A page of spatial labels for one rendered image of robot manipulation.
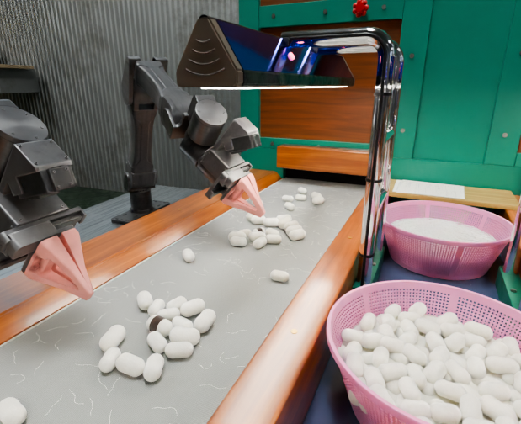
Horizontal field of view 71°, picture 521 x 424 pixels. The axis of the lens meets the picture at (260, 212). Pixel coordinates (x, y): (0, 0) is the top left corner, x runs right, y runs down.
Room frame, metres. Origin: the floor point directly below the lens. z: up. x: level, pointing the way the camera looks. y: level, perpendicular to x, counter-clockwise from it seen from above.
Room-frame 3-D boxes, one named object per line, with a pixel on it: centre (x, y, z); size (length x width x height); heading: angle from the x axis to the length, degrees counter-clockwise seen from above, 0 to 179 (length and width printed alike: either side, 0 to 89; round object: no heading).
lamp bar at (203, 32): (0.71, -0.07, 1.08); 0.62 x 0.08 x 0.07; 155
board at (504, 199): (0.94, -0.49, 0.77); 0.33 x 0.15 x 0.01; 65
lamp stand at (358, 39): (0.67, -0.14, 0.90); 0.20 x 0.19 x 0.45; 155
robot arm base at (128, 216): (1.07, 0.36, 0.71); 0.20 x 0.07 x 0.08; 158
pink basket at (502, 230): (0.75, -0.40, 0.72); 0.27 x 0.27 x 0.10
